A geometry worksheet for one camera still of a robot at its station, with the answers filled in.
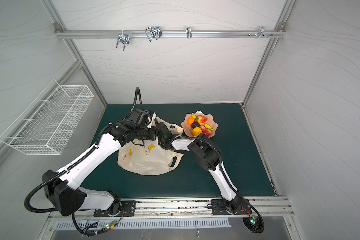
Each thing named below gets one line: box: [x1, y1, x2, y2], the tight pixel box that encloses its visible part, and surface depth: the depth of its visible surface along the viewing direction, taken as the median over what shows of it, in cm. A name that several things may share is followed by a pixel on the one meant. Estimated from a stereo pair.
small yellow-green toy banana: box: [200, 123, 214, 131], surface depth 104 cm
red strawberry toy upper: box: [195, 115, 208, 124], surface depth 105 cm
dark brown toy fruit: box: [191, 121, 200, 129], surface depth 104 cm
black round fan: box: [242, 216, 265, 235], surface depth 73 cm
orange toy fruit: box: [186, 117, 195, 126], surface depth 105 cm
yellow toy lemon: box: [191, 127, 202, 137], surface depth 99 cm
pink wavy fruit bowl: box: [197, 111, 218, 138], surface depth 107 cm
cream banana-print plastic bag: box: [117, 118, 184, 176], surface depth 79 cm
